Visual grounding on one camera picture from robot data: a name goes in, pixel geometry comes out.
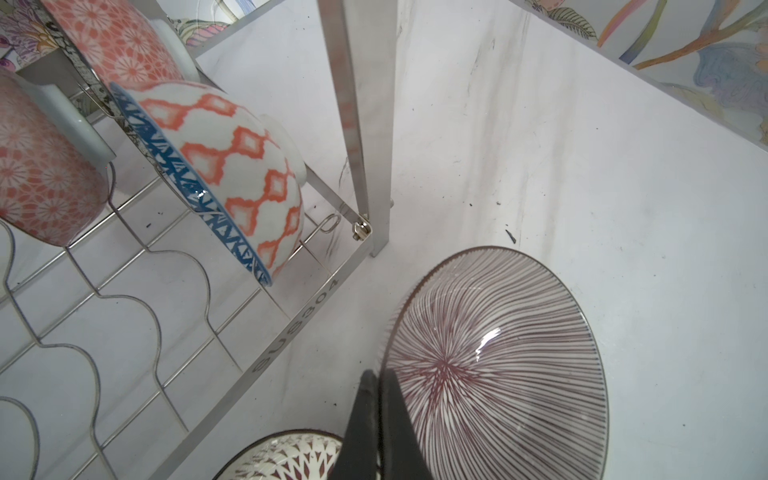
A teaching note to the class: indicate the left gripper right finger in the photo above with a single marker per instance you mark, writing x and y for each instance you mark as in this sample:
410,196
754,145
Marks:
399,451

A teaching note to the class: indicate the steel two-tier dish rack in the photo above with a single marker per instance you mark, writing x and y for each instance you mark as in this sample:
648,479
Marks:
126,353

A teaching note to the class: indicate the white brown lattice bowl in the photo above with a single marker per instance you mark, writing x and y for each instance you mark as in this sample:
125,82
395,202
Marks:
299,454

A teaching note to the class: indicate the orange pattern bowl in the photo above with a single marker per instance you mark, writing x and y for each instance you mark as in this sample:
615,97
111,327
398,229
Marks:
53,162

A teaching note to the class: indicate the green leaf pattern bowl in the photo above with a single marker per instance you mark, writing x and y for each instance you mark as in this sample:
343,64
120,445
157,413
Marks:
112,42

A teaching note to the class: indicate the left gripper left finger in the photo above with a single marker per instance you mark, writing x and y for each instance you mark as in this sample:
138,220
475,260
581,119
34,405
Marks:
359,454

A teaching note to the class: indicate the purple striped bowl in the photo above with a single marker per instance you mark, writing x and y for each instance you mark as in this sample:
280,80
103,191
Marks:
500,371

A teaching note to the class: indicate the blue triangle pattern bowl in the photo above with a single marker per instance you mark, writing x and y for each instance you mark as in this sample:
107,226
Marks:
228,166

